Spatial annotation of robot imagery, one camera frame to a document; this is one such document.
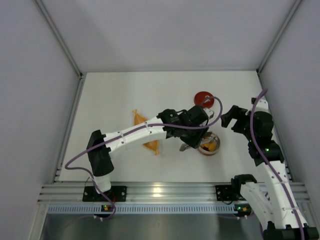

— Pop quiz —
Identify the right aluminium frame post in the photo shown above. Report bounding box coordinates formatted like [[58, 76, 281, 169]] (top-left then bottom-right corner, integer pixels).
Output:
[[256, 0, 304, 76]]

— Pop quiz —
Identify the grey aluminium frame post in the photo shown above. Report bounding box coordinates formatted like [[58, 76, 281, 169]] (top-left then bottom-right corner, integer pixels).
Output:
[[32, 0, 85, 78]]

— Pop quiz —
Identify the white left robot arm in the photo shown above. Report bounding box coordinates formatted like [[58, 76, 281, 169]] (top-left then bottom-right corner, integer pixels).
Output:
[[86, 105, 214, 195]]

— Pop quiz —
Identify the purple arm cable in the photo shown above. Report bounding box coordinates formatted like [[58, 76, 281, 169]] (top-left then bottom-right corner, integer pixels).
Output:
[[250, 87, 305, 240], [64, 96, 224, 221]]

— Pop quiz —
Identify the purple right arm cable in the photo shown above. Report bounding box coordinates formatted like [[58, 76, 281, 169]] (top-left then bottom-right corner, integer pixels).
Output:
[[250, 87, 305, 240]]

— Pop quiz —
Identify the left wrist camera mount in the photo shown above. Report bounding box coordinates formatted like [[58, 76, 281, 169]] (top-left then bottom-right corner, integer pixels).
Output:
[[203, 108, 215, 120]]

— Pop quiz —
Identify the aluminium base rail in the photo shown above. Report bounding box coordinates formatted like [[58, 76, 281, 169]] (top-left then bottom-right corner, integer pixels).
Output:
[[37, 181, 311, 203]]

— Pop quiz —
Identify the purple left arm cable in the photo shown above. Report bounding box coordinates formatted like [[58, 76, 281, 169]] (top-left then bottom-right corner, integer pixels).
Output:
[[64, 96, 224, 221]]

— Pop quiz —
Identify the round steel lunch box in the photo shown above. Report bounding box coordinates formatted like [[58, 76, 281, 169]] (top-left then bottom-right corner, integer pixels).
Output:
[[197, 131, 221, 156]]

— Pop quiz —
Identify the red round lid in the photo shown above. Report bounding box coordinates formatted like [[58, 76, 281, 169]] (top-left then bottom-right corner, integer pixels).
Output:
[[193, 91, 215, 109]]

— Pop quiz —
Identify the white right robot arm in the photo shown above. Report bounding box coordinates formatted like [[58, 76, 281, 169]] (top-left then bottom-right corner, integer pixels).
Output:
[[221, 105, 320, 240]]

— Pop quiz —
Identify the slotted grey cable duct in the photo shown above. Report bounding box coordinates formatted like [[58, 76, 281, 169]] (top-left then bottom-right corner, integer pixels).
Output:
[[47, 203, 251, 215]]

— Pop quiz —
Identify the woven fish-shaped basket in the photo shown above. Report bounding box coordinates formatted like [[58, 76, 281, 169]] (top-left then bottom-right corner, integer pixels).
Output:
[[132, 109, 160, 156]]

